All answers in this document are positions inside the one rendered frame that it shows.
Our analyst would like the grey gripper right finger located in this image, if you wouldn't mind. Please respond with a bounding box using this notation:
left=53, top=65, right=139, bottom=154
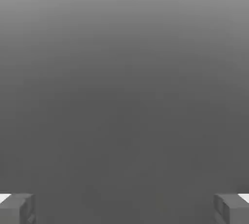
left=213, top=193, right=249, bottom=224

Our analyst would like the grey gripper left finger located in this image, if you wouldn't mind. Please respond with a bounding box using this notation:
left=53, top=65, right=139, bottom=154
left=0, top=192, right=37, bottom=224

